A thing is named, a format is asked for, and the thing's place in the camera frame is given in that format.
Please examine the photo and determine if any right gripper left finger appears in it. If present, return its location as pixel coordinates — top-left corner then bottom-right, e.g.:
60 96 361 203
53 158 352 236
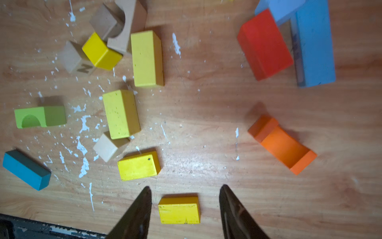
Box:
106 186 152 239

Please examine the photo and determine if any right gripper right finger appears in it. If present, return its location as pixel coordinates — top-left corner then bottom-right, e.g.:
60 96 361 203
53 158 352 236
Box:
219 184 269 239

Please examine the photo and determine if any yellow block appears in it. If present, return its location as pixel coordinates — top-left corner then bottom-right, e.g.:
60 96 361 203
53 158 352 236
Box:
117 151 161 181
158 196 201 224
131 30 164 88
103 90 141 139

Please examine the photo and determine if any small yellow cube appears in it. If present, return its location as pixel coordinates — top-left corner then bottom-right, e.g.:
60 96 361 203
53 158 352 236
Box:
82 32 123 71

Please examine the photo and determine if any natural wood cube lower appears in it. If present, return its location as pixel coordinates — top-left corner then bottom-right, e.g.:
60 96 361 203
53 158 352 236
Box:
93 131 130 162

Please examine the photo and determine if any natural wood cube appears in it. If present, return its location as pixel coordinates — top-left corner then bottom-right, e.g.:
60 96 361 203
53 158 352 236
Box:
93 131 130 162
58 41 95 76

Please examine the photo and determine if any orange arch block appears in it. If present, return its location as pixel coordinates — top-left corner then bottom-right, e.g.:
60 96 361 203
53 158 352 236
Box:
248 115 317 175

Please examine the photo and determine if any teal flat block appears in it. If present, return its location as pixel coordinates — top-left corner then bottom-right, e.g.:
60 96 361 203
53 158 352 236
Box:
3 149 51 191

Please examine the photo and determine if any green arch block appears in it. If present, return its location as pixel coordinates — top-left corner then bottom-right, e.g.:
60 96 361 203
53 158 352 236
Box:
15 106 66 129

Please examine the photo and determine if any yellow tilted block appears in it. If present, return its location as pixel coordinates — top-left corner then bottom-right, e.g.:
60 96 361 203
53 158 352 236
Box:
131 30 164 88

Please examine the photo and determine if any natural wood cube left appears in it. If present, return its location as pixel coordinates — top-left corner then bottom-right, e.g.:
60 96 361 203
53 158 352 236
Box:
58 41 95 76

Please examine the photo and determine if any natural wood block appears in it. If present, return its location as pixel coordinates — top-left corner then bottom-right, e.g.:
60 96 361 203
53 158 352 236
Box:
107 0 147 55

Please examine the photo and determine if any red block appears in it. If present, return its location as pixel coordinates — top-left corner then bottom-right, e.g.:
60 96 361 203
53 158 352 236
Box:
237 9 293 81

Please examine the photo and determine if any light blue block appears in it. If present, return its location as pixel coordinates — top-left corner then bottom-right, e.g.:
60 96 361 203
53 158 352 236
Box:
254 0 336 88

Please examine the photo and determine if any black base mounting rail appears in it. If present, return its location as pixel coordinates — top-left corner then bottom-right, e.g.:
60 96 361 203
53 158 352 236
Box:
1 214 106 239

